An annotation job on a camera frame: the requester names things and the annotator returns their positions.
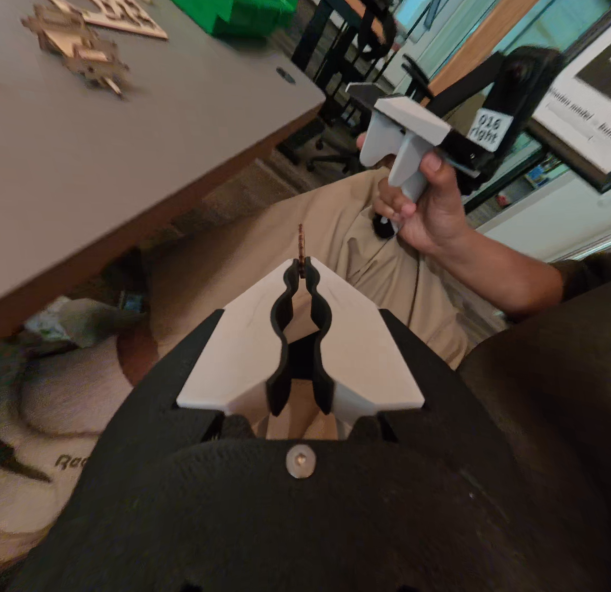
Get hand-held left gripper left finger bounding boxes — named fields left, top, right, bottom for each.
left=176, top=259, right=299, bottom=425

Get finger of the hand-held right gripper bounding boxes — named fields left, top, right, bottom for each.
left=374, top=96, right=453, bottom=148
left=345, top=82, right=383, bottom=109

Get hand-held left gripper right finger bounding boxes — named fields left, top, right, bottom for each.
left=305, top=257, right=426, bottom=428

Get person's right forearm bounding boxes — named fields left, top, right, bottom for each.
left=441, top=229, right=565, bottom=317

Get grey desk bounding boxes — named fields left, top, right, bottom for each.
left=0, top=0, right=328, bottom=339

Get person's right hand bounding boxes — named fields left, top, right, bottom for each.
left=355, top=132, right=474, bottom=257

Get black office chair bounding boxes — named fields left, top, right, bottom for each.
left=278, top=118, right=364, bottom=175
left=290, top=0, right=398, bottom=127

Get white printed poster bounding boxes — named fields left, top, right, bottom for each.
left=531, top=37, right=611, bottom=194

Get person's khaki pants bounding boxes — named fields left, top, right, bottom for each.
left=147, top=166, right=479, bottom=441

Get green plastic bin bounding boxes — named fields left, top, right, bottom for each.
left=152, top=0, right=304, bottom=37

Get white bag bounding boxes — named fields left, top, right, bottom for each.
left=0, top=295, right=160, bottom=552

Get person's dark shirt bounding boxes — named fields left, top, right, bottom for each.
left=456, top=252, right=611, bottom=592

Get laser-cut wooden puzzle sheet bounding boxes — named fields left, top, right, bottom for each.
left=29, top=0, right=169, bottom=41

